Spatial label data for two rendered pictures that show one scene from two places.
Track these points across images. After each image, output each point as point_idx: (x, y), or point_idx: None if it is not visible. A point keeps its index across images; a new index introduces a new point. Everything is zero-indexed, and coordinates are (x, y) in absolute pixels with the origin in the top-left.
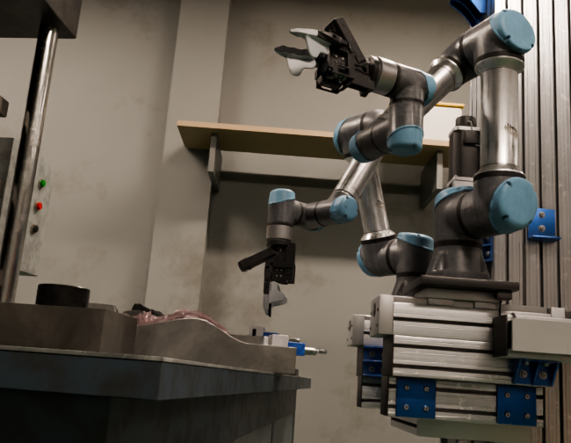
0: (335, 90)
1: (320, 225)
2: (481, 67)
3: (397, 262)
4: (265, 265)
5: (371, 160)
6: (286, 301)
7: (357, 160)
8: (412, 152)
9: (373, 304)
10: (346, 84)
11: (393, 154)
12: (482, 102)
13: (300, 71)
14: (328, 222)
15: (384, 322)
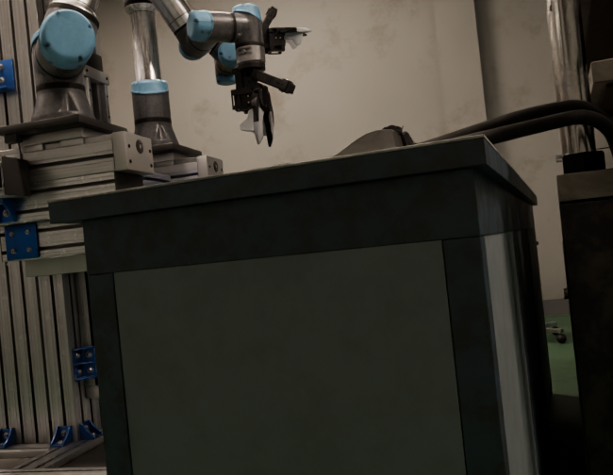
0: (272, 49)
1: (207, 49)
2: (157, 11)
3: (82, 72)
4: (269, 93)
5: (227, 66)
6: (240, 127)
7: (235, 63)
8: (223, 84)
9: (215, 162)
10: (269, 53)
11: (231, 81)
12: (157, 36)
13: (294, 41)
14: (204, 53)
15: None
